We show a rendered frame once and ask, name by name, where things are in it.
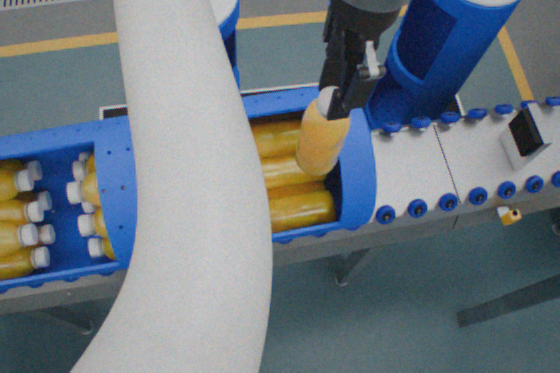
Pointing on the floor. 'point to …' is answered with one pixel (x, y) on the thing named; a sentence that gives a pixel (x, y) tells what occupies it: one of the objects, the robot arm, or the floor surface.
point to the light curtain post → (512, 302)
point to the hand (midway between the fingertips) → (336, 89)
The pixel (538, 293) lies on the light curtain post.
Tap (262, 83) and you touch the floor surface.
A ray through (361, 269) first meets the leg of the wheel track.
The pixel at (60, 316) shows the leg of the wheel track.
